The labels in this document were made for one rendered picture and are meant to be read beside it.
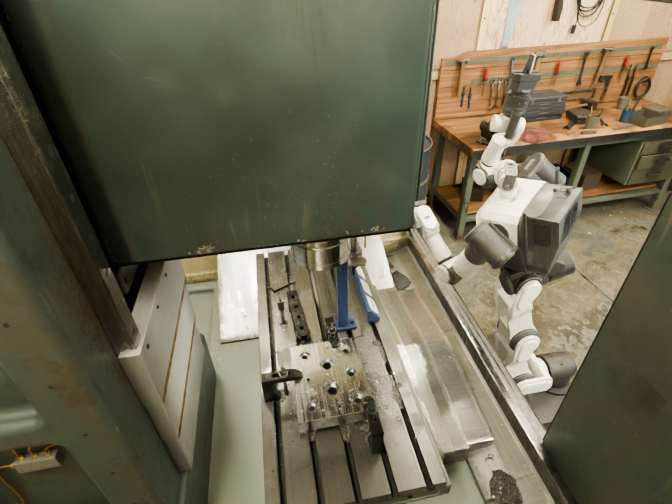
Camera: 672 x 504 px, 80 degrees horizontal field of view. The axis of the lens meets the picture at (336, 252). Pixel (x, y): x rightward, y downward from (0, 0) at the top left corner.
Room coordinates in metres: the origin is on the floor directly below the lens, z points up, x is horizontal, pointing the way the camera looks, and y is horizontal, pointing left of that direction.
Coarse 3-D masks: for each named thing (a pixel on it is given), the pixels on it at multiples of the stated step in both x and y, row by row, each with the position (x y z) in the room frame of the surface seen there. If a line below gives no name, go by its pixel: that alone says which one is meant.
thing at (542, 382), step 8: (528, 360) 1.40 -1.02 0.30; (536, 360) 1.36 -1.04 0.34; (528, 368) 1.38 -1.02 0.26; (536, 368) 1.33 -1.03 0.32; (544, 368) 1.32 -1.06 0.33; (536, 376) 1.31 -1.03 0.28; (544, 376) 1.27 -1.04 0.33; (520, 384) 1.23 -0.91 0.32; (528, 384) 1.23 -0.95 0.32; (536, 384) 1.23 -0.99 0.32; (544, 384) 1.24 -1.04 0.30; (528, 392) 1.23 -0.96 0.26
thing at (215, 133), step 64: (64, 0) 0.69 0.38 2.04; (128, 0) 0.70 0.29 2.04; (192, 0) 0.72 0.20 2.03; (256, 0) 0.73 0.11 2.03; (320, 0) 0.75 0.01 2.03; (384, 0) 0.77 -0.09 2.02; (64, 64) 0.68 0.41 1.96; (128, 64) 0.70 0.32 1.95; (192, 64) 0.71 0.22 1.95; (256, 64) 0.73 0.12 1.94; (320, 64) 0.75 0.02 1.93; (384, 64) 0.77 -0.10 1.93; (64, 128) 0.68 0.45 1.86; (128, 128) 0.69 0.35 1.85; (192, 128) 0.71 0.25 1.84; (256, 128) 0.73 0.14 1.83; (320, 128) 0.75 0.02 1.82; (384, 128) 0.77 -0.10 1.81; (128, 192) 0.69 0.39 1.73; (192, 192) 0.71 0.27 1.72; (256, 192) 0.73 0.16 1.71; (320, 192) 0.75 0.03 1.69; (384, 192) 0.77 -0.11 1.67; (128, 256) 0.68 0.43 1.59; (192, 256) 0.70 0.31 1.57
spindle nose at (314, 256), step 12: (336, 240) 0.80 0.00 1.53; (348, 240) 0.84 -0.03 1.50; (300, 252) 0.81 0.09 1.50; (312, 252) 0.79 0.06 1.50; (324, 252) 0.79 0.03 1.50; (336, 252) 0.80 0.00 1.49; (348, 252) 0.84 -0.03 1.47; (300, 264) 0.81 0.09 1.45; (312, 264) 0.79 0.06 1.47; (324, 264) 0.79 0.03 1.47; (336, 264) 0.81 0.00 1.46
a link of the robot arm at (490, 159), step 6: (486, 150) 1.66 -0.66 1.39; (492, 150) 1.62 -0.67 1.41; (498, 150) 1.61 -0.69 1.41; (486, 156) 1.64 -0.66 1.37; (492, 156) 1.63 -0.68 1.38; (498, 156) 1.63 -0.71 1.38; (480, 162) 1.68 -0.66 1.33; (486, 162) 1.65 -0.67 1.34; (492, 162) 1.63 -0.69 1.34; (498, 162) 1.68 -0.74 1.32; (474, 168) 1.68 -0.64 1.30; (480, 168) 1.65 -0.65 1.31; (486, 168) 1.65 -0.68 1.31; (492, 168) 1.65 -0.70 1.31; (486, 174) 1.62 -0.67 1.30
